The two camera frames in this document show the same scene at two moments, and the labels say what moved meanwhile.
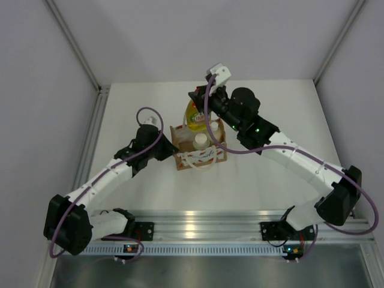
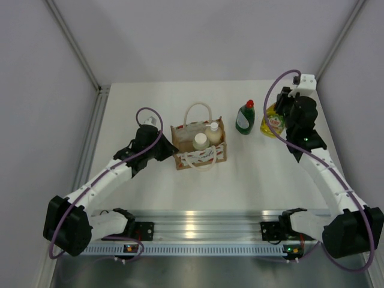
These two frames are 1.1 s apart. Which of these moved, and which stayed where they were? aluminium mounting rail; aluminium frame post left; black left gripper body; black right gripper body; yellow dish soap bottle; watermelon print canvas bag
Moved: black right gripper body; yellow dish soap bottle
Stayed: aluminium mounting rail; aluminium frame post left; black left gripper body; watermelon print canvas bag
